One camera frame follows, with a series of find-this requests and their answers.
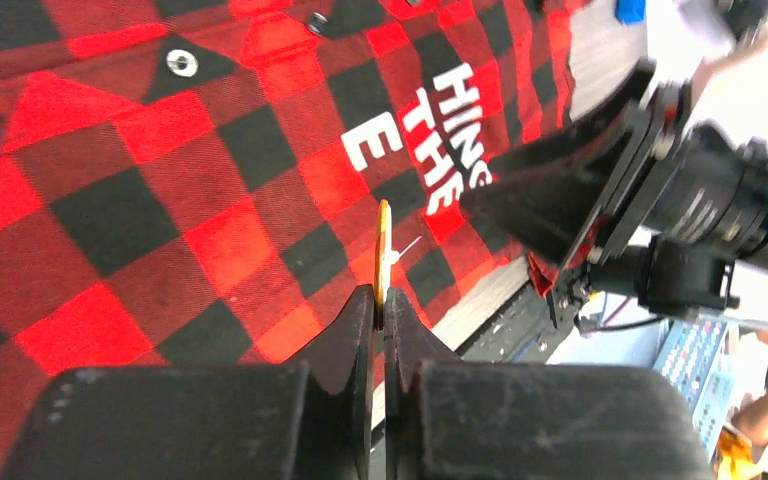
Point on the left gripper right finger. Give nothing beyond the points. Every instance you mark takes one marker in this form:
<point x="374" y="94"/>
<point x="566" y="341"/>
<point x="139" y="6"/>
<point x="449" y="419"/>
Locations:
<point x="451" y="419"/>

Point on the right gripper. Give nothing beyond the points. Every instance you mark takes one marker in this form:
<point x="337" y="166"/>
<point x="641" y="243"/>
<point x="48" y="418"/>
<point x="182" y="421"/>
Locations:
<point x="579" y="194"/>

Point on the person forearm background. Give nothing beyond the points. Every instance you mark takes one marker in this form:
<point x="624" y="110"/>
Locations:
<point x="765" y="404"/>

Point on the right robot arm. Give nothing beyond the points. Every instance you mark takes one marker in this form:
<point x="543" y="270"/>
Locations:
<point x="703" y="249"/>

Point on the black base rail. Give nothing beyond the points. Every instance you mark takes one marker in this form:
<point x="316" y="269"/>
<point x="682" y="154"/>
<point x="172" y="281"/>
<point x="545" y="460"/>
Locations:
<point x="520" y="331"/>

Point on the blue lego brick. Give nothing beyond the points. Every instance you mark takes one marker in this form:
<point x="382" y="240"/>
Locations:
<point x="630" y="12"/>

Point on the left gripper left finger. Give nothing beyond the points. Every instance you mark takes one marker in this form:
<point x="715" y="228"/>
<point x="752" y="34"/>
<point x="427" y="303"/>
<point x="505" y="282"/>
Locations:
<point x="306" y="418"/>

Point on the red black plaid shirt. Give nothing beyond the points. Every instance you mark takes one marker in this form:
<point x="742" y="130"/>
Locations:
<point x="189" y="182"/>

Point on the white round brooch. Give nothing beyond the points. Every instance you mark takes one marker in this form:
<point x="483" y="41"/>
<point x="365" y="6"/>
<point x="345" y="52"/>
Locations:
<point x="385" y="258"/>

